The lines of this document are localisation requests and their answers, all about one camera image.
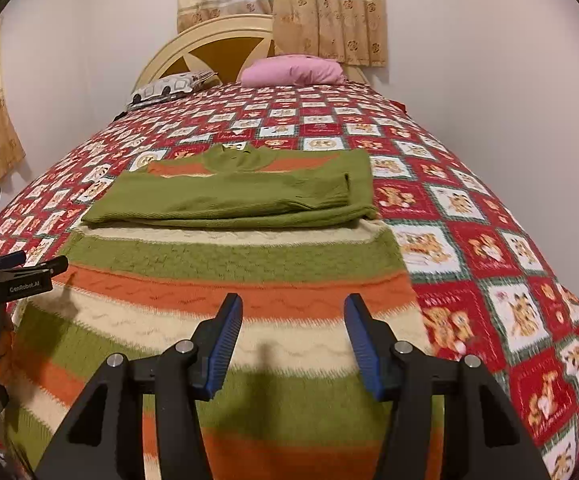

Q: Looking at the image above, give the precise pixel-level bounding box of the green orange striped knit sweater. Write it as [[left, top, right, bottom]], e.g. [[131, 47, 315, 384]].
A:
[[4, 143, 446, 480]]

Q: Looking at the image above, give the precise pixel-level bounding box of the red patchwork teddy bedspread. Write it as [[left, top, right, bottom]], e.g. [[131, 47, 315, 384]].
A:
[[0, 84, 579, 479]]

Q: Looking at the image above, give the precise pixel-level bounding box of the car print pillow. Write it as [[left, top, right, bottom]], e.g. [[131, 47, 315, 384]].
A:
[[126, 70, 218, 112]]

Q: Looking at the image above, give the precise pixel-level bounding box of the cream wooden headboard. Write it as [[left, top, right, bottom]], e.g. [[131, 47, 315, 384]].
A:
[[134, 13, 369, 90]]

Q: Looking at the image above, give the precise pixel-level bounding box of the pink pillow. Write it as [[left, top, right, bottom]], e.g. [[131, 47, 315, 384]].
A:
[[240, 54, 347, 88]]

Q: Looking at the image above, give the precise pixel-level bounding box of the beige patterned window curtain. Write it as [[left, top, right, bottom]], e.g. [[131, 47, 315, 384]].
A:
[[176, 0, 388, 67]]

